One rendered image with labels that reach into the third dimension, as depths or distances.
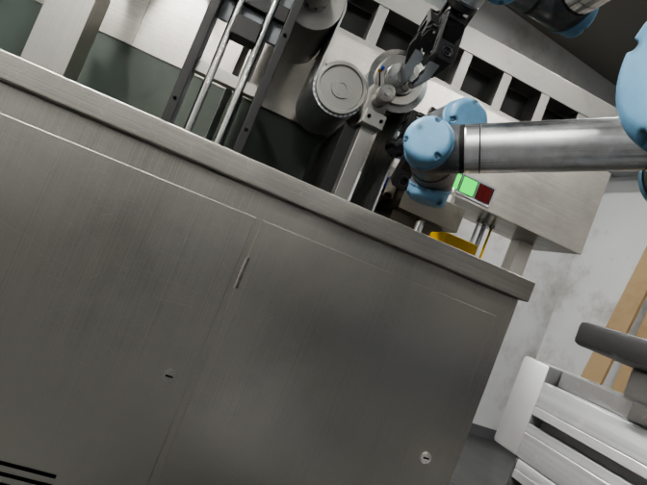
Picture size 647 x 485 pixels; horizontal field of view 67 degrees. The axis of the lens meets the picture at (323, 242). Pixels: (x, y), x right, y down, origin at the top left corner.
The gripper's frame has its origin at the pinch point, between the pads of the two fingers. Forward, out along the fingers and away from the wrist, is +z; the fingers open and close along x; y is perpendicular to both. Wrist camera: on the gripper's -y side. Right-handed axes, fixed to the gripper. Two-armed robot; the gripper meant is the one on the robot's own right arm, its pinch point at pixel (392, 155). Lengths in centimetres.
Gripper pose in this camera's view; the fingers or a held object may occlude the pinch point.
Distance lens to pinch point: 121.1
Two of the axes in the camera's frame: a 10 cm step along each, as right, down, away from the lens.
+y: 3.7, -9.3, 0.4
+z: -2.2, -0.4, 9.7
